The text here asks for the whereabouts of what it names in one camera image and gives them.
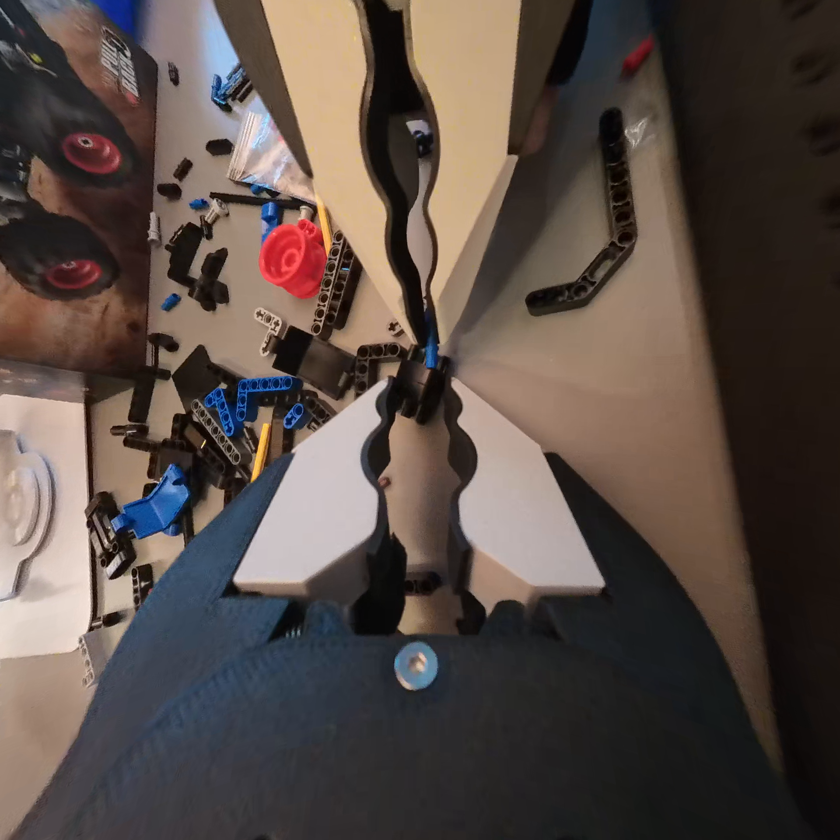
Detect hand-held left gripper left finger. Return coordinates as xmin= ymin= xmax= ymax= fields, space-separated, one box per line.
xmin=231 ymin=379 xmax=408 ymax=634

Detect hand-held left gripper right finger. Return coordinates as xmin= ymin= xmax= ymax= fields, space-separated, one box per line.
xmin=446 ymin=377 xmax=606 ymax=634

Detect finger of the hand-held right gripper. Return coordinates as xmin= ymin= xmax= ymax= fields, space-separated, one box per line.
xmin=261 ymin=0 xmax=429 ymax=343
xmin=406 ymin=0 xmax=524 ymax=347

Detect black connector assembly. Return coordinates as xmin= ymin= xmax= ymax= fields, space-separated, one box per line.
xmin=394 ymin=348 xmax=455 ymax=425

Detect black angled long beam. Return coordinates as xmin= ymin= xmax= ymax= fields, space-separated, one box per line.
xmin=525 ymin=108 xmax=639 ymax=318

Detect grey desk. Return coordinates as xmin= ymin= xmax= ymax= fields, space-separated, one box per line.
xmin=0 ymin=0 xmax=782 ymax=840

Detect person's right hand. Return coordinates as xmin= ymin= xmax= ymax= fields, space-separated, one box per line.
xmin=524 ymin=84 xmax=560 ymax=156

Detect scattered small pins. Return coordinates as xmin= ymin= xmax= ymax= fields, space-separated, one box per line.
xmin=147 ymin=59 xmax=316 ymax=313

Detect clear bag of small pins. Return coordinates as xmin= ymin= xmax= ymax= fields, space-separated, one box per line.
xmin=226 ymin=112 xmax=316 ymax=202

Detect black rectangular brick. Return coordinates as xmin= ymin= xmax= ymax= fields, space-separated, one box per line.
xmin=266 ymin=407 xmax=294 ymax=461

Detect black double connector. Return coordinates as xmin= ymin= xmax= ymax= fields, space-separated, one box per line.
xmin=302 ymin=390 xmax=340 ymax=428

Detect long grey beam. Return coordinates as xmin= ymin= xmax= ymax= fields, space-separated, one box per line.
xmin=190 ymin=400 xmax=254 ymax=469

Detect long thin black axle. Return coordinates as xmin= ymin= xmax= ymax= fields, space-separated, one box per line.
xmin=210 ymin=192 xmax=303 ymax=210

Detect blue bent short beam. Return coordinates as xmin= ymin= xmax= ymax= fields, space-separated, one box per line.
xmin=203 ymin=387 xmax=239 ymax=434

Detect blue L-shaped beam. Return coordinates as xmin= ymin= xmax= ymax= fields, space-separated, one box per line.
xmin=235 ymin=376 xmax=305 ymax=425

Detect blue folded panel piece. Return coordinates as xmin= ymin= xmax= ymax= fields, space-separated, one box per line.
xmin=110 ymin=465 xmax=193 ymax=538

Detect red wheel rim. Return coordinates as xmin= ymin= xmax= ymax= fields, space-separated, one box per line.
xmin=258 ymin=220 xmax=328 ymax=301

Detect black flat clip panel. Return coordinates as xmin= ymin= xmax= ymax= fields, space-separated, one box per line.
xmin=270 ymin=326 xmax=359 ymax=402

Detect black L-shaped beam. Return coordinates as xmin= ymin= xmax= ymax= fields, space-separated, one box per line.
xmin=354 ymin=343 xmax=410 ymax=399

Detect black seven-hole beam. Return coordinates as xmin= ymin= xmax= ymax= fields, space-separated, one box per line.
xmin=328 ymin=249 xmax=364 ymax=332

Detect black square panel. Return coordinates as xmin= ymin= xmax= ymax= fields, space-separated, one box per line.
xmin=172 ymin=344 xmax=228 ymax=395

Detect grey nine-hole beam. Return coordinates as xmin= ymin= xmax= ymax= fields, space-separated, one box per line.
xmin=311 ymin=230 xmax=349 ymax=340

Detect black bent beam with pins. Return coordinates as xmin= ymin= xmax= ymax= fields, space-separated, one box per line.
xmin=108 ymin=331 xmax=182 ymax=454

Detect monster truck toy box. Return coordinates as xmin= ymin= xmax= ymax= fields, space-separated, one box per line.
xmin=0 ymin=0 xmax=160 ymax=406

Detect small pale grey beam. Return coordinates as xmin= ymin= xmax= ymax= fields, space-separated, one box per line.
xmin=79 ymin=633 xmax=110 ymax=687

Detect black frame piece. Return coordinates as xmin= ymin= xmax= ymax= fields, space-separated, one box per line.
xmin=85 ymin=491 xmax=138 ymax=580

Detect black bent frame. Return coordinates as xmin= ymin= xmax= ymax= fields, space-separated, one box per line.
xmin=164 ymin=222 xmax=231 ymax=313

